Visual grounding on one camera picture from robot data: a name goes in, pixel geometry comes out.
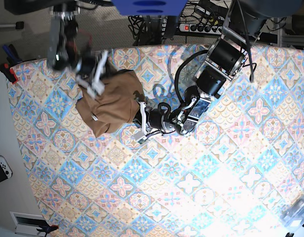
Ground game console with white controller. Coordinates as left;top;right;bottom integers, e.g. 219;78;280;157
0;156;13;182

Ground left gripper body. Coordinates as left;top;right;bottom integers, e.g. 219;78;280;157
132;101;177;144

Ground patterned colourful tablecloth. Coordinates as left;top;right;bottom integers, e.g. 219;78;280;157
8;45;304;237

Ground white power strip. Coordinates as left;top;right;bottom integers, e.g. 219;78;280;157
179;23;222;35

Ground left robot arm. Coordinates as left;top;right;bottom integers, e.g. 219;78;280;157
133;0;267;144

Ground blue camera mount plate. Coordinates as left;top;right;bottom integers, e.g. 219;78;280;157
112;0;187;16

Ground white floor vent box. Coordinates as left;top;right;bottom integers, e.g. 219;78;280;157
10;211;47;237

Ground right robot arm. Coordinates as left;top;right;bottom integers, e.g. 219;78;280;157
47;0;109;99

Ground black clamp lower left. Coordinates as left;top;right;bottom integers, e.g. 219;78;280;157
37;224;59;236

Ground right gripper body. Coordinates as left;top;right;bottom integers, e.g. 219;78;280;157
74;50;109;99

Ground red black clamp upper left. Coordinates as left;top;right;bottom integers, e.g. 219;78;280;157
0;63;18;84

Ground clear plastic box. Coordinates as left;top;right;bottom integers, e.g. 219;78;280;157
280;195;304;232

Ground brown t-shirt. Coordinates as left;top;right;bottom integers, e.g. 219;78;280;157
76;62;145;137

